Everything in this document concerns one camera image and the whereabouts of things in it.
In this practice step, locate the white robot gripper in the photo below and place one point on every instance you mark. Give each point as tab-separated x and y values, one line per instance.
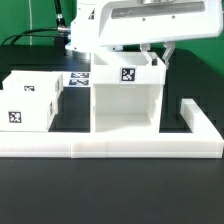
128	22

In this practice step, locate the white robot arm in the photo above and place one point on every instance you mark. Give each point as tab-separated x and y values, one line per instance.
83	34

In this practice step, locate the white drawer with knob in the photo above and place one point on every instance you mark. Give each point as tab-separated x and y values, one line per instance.
27	111

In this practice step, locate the white marker sheet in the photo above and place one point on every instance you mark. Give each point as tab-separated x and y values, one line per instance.
76	79

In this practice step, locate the white L-shaped base frame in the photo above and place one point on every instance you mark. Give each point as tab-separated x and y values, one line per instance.
202	141

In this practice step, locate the white drawer cabinet housing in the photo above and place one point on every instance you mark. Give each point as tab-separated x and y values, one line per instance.
126	92

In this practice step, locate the white rear drawer box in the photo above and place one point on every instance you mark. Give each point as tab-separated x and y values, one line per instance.
47	84

